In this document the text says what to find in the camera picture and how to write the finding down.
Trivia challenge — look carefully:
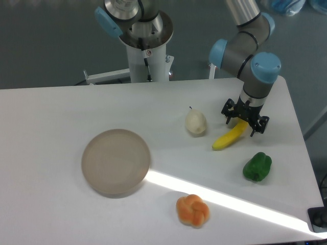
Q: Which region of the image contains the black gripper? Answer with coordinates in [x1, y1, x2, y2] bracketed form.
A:
[221, 99, 269, 137]

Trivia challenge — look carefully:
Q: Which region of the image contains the yellow banana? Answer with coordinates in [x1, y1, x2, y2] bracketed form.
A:
[212, 119, 248, 151]

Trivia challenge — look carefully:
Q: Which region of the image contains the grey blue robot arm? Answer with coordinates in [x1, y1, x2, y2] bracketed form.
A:
[95, 1, 281, 133]

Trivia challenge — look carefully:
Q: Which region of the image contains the white pear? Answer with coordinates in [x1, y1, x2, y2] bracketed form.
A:
[185, 107, 207, 136]

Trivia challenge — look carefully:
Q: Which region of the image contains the green bell pepper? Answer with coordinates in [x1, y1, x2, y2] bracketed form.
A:
[243, 152, 272, 182]

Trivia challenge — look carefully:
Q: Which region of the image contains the orange knotted bread roll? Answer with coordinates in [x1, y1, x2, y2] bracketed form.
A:
[176, 194, 210, 228]

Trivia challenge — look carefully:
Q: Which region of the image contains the blue plastic bag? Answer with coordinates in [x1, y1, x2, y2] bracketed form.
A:
[261, 0, 306, 16]
[309, 0, 326, 15]

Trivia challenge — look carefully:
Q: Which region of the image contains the black device at table corner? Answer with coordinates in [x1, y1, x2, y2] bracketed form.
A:
[308, 207, 326, 233]

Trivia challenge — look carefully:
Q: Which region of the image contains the beige round plate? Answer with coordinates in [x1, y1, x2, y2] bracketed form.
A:
[81, 129, 151, 198]

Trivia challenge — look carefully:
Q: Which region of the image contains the white right frame bracket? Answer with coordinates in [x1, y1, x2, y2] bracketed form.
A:
[208, 63, 217, 80]

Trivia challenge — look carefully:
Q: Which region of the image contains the white frame bracket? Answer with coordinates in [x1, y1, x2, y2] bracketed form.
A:
[83, 68, 130, 85]
[208, 63, 217, 80]

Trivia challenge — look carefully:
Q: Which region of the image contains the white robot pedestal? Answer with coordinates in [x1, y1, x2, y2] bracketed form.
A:
[120, 11, 174, 83]

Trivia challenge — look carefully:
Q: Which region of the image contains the black pedestal cable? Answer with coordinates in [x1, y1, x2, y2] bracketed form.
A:
[138, 37, 153, 82]

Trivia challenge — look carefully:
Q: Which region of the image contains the white left frame bracket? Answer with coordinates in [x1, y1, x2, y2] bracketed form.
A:
[83, 68, 130, 85]

